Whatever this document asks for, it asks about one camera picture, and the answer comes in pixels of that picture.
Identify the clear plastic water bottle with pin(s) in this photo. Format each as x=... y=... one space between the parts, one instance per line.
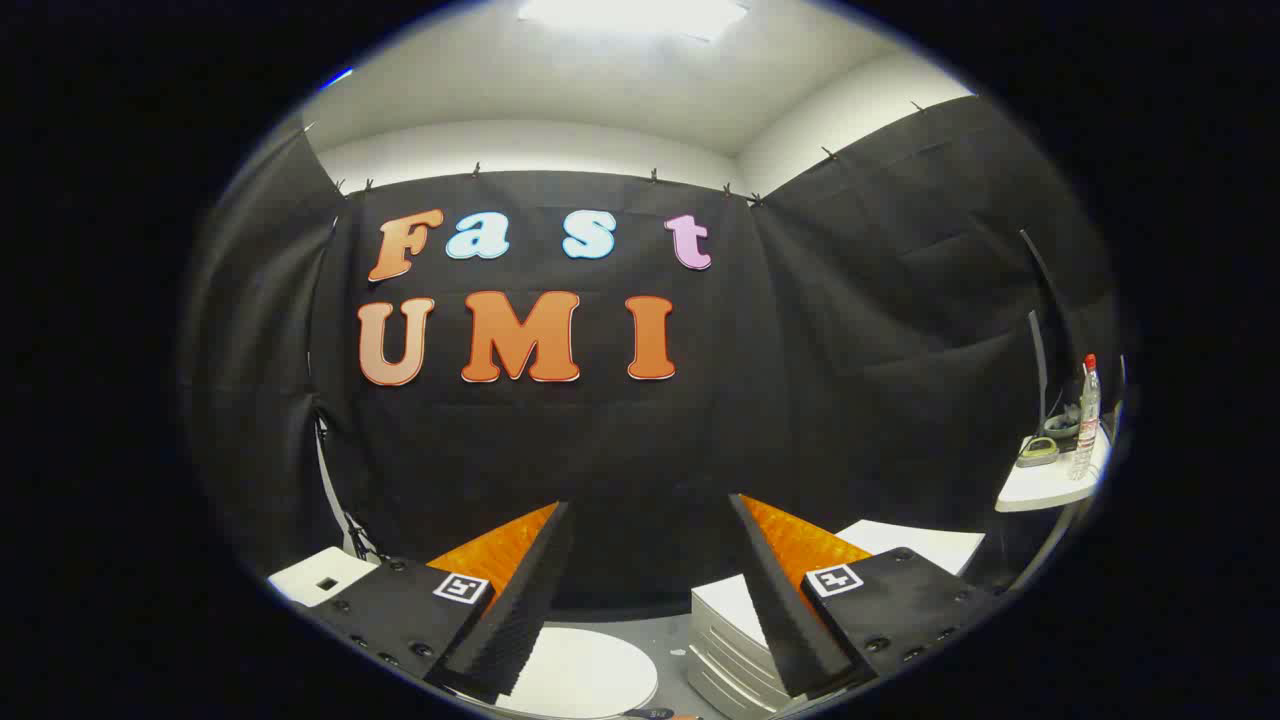
x=1087 y=420

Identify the ceiling light panel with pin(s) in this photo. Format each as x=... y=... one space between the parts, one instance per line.
x=630 y=15

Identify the black backdrop cloth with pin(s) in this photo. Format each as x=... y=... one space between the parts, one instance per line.
x=600 y=450

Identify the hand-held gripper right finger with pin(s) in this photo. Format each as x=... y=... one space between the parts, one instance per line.
x=785 y=620

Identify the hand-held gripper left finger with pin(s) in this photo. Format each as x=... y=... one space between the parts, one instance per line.
x=520 y=610

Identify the white side table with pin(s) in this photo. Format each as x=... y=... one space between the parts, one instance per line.
x=1045 y=485

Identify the white backdrop stand pole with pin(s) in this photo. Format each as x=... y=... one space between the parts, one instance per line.
x=328 y=480

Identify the white drawer cabinet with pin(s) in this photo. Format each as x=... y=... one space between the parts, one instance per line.
x=725 y=640

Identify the thin grey upright panel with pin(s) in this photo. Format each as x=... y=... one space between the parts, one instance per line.
x=1039 y=370

